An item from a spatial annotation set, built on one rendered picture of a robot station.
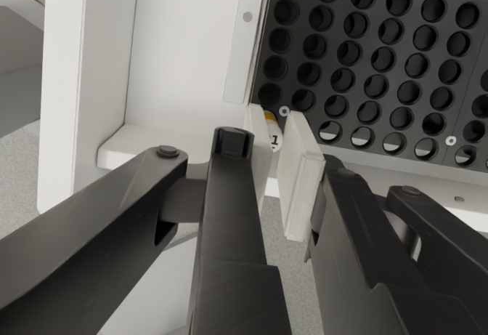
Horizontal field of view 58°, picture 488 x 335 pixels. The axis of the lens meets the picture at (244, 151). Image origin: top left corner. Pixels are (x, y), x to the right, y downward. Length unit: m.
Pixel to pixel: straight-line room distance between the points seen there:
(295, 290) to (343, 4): 1.20
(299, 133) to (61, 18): 0.12
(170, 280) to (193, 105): 1.06
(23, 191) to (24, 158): 0.10
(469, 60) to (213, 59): 0.15
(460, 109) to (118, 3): 0.19
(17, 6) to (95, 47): 1.01
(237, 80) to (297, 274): 1.11
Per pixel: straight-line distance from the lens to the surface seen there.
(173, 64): 0.30
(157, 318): 1.41
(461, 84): 0.26
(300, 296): 1.40
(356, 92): 0.24
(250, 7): 0.28
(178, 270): 1.32
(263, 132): 0.15
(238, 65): 0.28
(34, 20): 1.23
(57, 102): 0.22
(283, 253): 1.32
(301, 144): 0.15
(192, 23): 0.30
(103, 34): 0.24
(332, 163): 0.16
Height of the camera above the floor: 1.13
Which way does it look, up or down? 73 degrees down
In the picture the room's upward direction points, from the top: 179 degrees counter-clockwise
